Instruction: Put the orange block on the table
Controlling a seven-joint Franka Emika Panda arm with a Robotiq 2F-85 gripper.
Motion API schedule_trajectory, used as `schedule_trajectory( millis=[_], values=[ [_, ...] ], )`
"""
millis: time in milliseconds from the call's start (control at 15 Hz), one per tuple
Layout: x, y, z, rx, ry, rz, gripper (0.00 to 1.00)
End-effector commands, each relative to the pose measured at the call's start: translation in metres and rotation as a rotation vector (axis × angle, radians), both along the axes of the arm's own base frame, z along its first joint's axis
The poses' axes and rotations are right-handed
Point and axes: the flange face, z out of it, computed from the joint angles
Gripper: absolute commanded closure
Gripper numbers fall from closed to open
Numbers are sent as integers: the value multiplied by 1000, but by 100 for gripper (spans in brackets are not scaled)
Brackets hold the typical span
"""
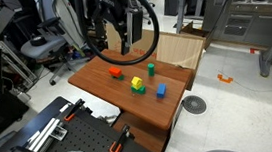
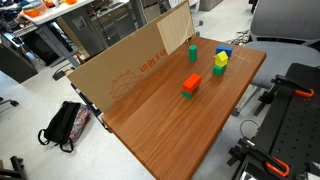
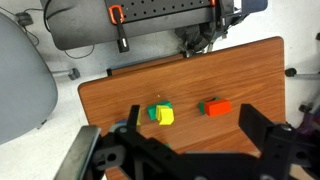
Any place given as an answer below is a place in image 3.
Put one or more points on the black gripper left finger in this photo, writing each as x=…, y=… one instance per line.
x=134, y=116

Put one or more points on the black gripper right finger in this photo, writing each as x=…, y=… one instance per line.
x=253, y=121

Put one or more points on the orange block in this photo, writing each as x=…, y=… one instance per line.
x=218, y=107

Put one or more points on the green block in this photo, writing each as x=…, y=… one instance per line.
x=201, y=107
x=152, y=111

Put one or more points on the yellow block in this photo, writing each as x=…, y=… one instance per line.
x=165, y=116

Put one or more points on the black chair caster base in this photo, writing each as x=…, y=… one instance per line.
x=290, y=72

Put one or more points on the black fabric bag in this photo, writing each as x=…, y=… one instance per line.
x=196, y=36

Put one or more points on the black perforated mounting table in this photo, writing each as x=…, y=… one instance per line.
x=83, y=23

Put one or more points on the grey office chair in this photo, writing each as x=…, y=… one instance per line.
x=23, y=83

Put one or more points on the black power adapter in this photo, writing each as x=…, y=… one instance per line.
x=24, y=18

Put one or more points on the silver metal bracket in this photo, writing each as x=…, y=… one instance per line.
x=78, y=150

